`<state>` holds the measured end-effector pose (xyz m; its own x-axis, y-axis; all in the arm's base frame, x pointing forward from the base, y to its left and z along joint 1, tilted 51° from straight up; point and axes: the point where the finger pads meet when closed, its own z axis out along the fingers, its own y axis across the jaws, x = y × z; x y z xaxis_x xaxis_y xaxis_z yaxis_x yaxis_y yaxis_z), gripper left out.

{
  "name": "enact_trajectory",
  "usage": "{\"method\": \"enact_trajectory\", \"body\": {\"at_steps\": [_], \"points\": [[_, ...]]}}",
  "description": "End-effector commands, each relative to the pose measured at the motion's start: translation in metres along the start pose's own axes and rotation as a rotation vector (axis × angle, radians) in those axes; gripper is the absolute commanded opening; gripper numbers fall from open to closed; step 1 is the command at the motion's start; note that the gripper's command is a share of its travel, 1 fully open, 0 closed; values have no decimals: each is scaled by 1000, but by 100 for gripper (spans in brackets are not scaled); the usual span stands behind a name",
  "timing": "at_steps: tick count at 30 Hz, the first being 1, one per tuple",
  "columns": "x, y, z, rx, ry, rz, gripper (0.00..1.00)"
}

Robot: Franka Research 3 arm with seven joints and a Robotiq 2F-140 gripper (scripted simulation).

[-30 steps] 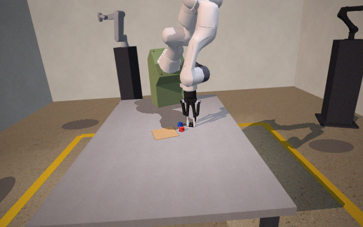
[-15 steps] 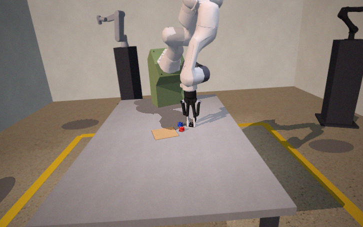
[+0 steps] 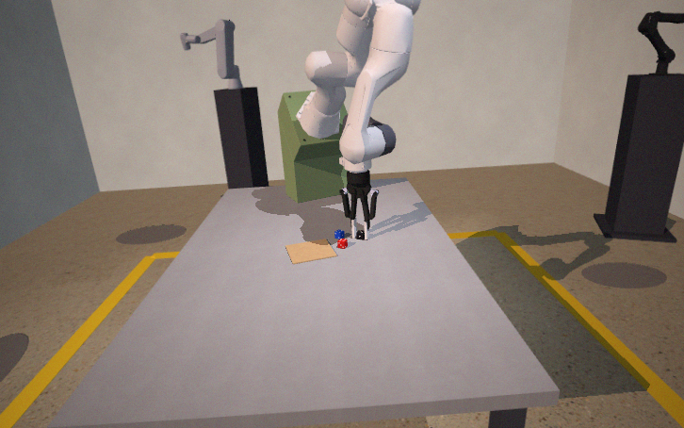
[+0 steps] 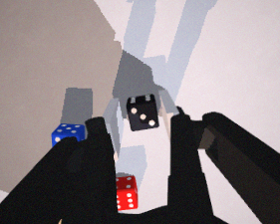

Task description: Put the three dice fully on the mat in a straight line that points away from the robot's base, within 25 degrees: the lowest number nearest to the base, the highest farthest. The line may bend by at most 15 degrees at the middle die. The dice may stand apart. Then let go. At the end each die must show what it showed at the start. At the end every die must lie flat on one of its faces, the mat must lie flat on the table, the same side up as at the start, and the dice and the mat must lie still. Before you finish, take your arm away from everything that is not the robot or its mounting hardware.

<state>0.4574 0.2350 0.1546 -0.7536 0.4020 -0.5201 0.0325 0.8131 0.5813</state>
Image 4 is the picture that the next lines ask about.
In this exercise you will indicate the black die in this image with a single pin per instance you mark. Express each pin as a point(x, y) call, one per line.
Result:
point(142, 112)

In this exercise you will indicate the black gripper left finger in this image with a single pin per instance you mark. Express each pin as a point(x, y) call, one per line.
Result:
point(41, 197)

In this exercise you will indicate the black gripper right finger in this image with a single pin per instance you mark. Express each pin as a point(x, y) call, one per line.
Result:
point(250, 165)

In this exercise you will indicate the red die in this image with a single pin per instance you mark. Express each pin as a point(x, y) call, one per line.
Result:
point(127, 193)

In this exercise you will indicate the blue die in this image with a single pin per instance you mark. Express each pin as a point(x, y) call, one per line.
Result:
point(64, 129)

